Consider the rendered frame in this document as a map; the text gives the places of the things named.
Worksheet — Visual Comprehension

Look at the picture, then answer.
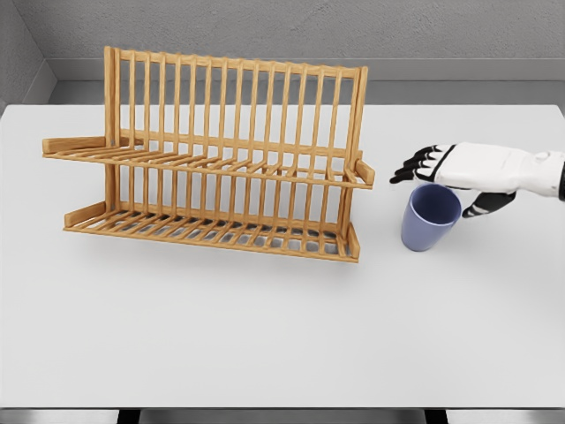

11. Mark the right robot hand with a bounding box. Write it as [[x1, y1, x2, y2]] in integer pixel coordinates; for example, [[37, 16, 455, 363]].
[[388, 141, 534, 219]]

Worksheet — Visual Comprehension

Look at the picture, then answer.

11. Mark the blue cup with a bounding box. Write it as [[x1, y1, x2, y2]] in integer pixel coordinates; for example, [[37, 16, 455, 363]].
[[400, 183, 463, 254]]

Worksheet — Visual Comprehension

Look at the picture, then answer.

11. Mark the wooden two-tier dish rack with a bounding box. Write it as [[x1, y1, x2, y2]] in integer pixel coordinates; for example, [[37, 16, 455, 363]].
[[41, 45, 376, 264]]

